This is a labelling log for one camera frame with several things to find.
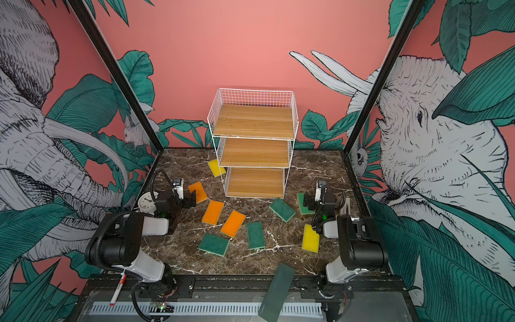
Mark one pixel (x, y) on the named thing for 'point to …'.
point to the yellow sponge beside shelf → (214, 168)
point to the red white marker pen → (121, 281)
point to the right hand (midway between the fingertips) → (315, 188)
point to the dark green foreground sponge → (273, 303)
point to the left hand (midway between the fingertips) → (185, 187)
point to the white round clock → (146, 204)
